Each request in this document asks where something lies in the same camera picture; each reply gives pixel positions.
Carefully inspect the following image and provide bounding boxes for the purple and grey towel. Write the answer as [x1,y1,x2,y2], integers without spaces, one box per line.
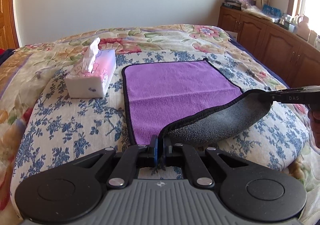
[121,59,272,146]

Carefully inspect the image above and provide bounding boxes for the person's right hand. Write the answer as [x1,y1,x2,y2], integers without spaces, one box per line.
[308,110,320,148]

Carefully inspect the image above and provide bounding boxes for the wooden sideboard cabinet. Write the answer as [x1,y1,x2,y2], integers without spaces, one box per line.
[217,6,319,87]

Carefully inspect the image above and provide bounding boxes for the blue floral white quilt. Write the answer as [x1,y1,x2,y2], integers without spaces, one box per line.
[10,51,311,191]

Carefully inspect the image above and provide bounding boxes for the clutter pile on cabinet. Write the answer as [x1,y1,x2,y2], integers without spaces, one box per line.
[221,0,319,49]

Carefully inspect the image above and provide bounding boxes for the white pink tissue box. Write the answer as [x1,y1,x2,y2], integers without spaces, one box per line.
[65,38,116,98]

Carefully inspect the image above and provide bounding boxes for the large floral bed blanket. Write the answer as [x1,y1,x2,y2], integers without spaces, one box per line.
[1,24,319,224]

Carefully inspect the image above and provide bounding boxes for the wooden door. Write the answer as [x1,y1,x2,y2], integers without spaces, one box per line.
[0,0,19,50]

